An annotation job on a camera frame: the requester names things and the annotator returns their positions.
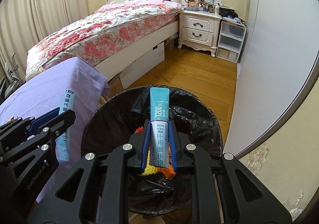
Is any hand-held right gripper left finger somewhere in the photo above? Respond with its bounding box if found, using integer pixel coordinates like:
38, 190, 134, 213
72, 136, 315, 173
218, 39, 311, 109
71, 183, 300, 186
29, 119, 152, 224

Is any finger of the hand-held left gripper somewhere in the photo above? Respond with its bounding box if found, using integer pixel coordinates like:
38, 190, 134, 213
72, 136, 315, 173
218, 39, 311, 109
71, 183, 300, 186
0, 107, 61, 145
0, 110, 76, 163

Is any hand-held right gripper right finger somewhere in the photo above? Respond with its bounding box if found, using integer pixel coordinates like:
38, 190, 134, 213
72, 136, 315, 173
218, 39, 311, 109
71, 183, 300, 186
167, 119, 293, 224

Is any light blue sachet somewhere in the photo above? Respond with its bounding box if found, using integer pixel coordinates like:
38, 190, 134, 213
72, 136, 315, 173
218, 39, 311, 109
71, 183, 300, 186
53, 89, 76, 163

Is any yellow foam fruit net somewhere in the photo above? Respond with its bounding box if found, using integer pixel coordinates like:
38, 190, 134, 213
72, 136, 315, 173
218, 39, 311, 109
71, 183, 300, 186
143, 165, 160, 178

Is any orange plastic bag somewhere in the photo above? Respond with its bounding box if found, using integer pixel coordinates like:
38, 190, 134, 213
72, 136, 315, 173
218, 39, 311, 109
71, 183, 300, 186
159, 165, 175, 180

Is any black-lined trash bin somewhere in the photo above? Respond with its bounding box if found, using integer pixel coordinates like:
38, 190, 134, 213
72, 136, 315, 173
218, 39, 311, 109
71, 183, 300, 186
81, 86, 223, 217

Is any teal and white sachet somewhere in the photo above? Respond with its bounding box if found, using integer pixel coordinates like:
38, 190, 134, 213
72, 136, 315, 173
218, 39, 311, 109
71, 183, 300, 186
149, 87, 170, 168

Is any grey desk chair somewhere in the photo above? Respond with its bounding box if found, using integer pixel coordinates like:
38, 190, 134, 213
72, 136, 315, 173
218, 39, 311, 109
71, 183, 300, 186
0, 56, 25, 100

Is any white storage box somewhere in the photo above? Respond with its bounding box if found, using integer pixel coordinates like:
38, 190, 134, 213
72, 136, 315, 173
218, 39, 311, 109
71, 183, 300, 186
119, 41, 165, 90

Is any beige curtain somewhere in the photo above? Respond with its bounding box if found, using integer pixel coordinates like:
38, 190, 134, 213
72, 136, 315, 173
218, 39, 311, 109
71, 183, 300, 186
0, 0, 35, 70
31, 0, 91, 41

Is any pink floral duvet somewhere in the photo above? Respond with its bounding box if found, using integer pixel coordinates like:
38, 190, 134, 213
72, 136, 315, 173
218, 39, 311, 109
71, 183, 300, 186
26, 0, 185, 75

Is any clear plastic drawer unit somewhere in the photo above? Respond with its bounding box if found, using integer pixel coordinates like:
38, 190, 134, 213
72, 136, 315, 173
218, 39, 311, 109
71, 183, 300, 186
216, 20, 247, 63

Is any white carved nightstand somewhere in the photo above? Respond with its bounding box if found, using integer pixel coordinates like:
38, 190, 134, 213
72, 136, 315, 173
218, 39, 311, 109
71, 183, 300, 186
177, 10, 222, 58

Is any white sliding wardrobe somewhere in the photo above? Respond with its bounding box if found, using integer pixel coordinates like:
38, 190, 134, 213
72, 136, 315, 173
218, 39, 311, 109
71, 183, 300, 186
223, 0, 319, 160

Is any cluster of small toiletry bottles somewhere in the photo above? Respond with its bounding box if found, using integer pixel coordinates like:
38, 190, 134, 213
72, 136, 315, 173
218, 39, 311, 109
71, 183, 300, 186
184, 0, 225, 14

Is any black bag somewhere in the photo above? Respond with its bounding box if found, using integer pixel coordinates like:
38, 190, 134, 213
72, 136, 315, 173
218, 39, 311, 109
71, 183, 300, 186
219, 8, 236, 19

